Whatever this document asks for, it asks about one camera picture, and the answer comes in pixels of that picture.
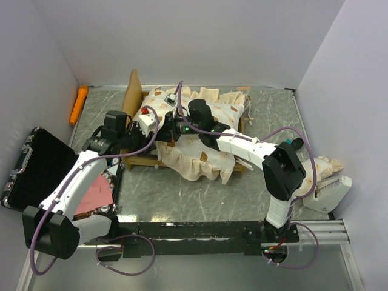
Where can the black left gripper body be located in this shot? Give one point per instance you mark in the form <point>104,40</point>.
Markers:
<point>134,139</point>

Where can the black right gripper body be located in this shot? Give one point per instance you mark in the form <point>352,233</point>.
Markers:
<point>176,127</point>

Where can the wooden pet bed frame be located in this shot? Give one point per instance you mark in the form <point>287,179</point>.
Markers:
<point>135,98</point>

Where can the bear print bed mattress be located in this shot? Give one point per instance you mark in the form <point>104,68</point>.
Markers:
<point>189,156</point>

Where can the small bear print pillow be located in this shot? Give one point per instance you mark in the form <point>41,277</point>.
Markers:
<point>324,168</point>

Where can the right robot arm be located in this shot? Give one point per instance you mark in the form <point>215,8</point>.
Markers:
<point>283,171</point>

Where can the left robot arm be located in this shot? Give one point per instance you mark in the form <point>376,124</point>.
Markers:
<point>50,228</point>

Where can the orange plastic carrot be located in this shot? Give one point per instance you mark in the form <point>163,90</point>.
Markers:
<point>77,108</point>

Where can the pink paper sheets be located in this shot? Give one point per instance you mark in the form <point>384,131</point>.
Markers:
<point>99,194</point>

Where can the black open carrying case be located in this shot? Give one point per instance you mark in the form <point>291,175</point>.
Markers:
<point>43,164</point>

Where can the white lint roller box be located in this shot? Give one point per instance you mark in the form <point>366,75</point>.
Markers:
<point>328,194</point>

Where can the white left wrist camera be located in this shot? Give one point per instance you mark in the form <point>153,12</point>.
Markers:
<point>148,120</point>

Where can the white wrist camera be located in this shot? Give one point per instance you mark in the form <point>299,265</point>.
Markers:
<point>148,120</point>
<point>171,101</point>

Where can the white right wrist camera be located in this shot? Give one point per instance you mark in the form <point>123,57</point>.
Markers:
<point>171,101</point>

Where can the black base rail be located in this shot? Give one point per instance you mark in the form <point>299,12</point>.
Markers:
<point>197,238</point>

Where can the aluminium frame rail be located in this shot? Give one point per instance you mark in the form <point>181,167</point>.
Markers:
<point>321,233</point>

